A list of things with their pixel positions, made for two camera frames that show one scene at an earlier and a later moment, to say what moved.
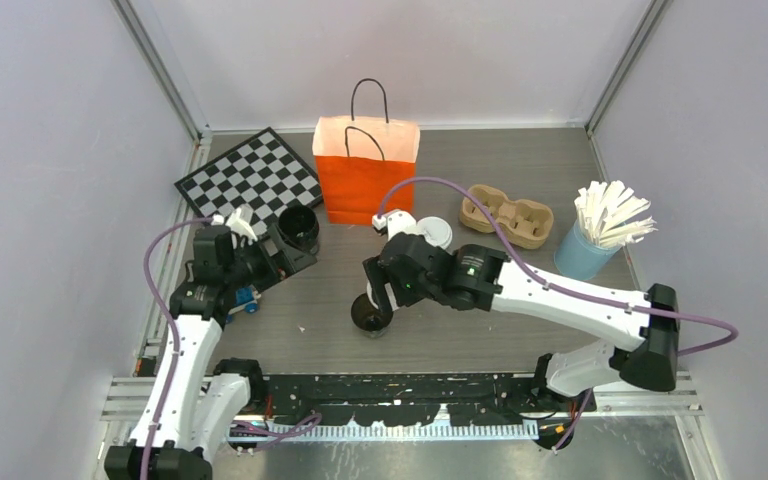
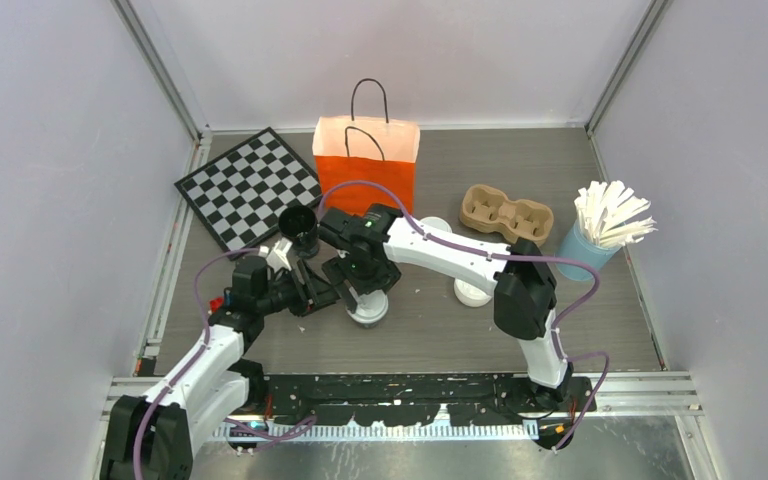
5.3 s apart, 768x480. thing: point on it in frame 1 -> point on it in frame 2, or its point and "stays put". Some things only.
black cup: [300, 228] stays put
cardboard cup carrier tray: [525, 224] stays put
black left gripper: [296, 258] -> [316, 292]
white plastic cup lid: [436, 231] stays put
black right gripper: [377, 274] -> [386, 277]
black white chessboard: [263, 174] stays put
